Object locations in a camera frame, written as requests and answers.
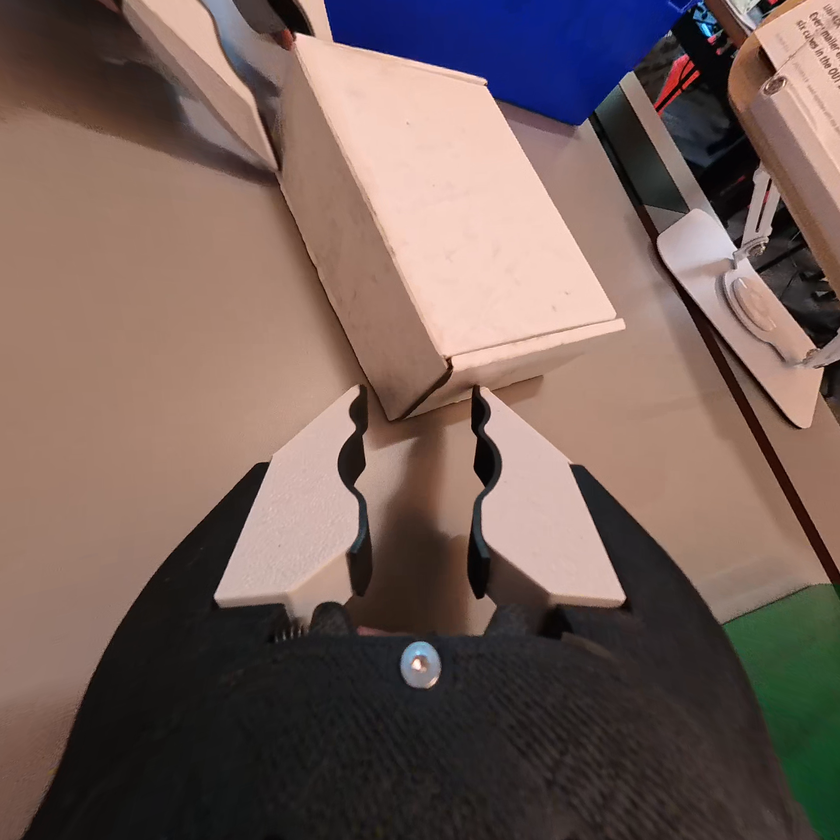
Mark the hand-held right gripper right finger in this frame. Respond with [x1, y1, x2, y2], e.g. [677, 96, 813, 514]
[467, 385, 627, 624]

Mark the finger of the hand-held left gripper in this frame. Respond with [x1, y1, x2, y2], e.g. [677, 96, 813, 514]
[292, 0, 333, 42]
[121, 0, 281, 173]

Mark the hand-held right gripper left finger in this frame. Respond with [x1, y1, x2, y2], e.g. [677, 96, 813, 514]
[213, 385, 374, 624]

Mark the blue plastic bin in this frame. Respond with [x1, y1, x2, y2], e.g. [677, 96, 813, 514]
[325, 0, 686, 126]

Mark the white cardboard mailer box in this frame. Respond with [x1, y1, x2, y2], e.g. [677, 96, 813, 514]
[279, 33, 626, 422]

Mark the green plastic bin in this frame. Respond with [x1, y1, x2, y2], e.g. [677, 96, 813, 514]
[722, 583, 840, 840]

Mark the red object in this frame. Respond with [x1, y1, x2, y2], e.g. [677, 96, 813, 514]
[656, 56, 700, 112]

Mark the wooden display board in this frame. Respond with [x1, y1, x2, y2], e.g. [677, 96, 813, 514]
[727, 0, 840, 217]

